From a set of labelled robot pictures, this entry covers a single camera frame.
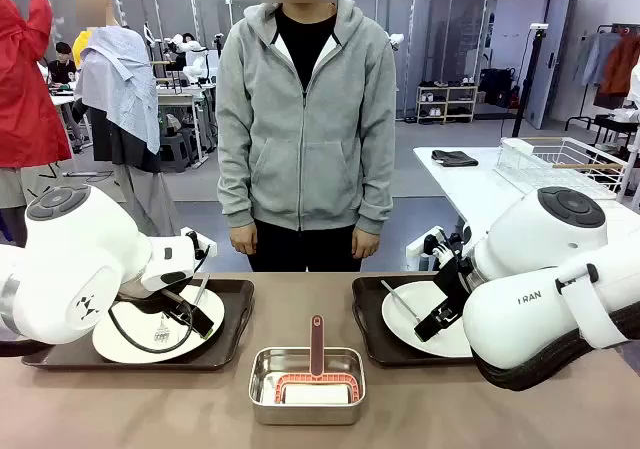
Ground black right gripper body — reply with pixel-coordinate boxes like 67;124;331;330
430;256;474;321

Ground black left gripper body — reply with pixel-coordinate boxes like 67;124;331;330
159;287;202;323

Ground dark brown serving tray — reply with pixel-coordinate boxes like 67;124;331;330
351;274;481;369
20;278;255;373

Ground white round plate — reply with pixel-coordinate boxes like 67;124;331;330
92;283;226;364
381;281;474;359

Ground pink brown lint roller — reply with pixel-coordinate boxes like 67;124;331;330
273;314;362;406

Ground person's left forearm grey sleeve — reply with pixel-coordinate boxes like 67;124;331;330
355;138;397;235

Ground person's right forearm grey sleeve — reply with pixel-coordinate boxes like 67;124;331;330
216;133;257;229

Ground person's right hand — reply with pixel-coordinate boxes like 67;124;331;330
229;218;258;256

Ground person's left hand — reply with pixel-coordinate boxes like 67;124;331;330
351;227;382;261

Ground silver table utensil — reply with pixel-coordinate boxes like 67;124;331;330
380;279;422;324

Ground white side table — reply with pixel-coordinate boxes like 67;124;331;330
413;146;640;250

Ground black folded cloth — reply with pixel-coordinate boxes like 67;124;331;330
430;149;480;168

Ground stainless steel rectangular container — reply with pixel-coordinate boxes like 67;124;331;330
248;347;367;426

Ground grey plastic stool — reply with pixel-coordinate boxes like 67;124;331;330
159;132;194;173

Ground person in grey hoodie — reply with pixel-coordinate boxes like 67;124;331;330
215;0;397;274

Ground wooden shoe rack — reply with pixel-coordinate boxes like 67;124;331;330
415;84;479;124

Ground white background desk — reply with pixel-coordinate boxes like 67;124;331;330
157;83;219;165

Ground black bag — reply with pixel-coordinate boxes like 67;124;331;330
478;67;516;108

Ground black tripod stand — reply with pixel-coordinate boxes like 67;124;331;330
512;22;550;138

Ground mannequin in red jacket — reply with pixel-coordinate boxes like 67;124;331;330
0;0;74;248

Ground seated person in black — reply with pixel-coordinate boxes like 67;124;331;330
47;42;79;85

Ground grey open door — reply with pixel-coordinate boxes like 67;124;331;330
525;0;573;131

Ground pale blue hanging shirt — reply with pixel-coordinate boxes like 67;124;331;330
574;32;621;88

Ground person in yellow hoodie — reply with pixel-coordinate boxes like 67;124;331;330
72;29;94;68

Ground orange hanging jacket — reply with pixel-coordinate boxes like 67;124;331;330
599;33;640;98

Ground black clothes rack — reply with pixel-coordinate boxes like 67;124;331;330
564;22;640;133

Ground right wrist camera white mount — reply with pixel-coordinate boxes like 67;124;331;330
406;225;464;270

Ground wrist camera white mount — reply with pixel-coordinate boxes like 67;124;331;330
406;225;464;270
180;226;219;260

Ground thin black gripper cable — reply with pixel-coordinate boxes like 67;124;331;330
107;291;195;355

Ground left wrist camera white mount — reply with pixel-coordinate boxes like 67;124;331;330
180;226;219;260

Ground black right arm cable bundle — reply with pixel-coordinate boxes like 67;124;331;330
472;313;640;391

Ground white wire dish rack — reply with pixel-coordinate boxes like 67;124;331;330
493;137;629;201

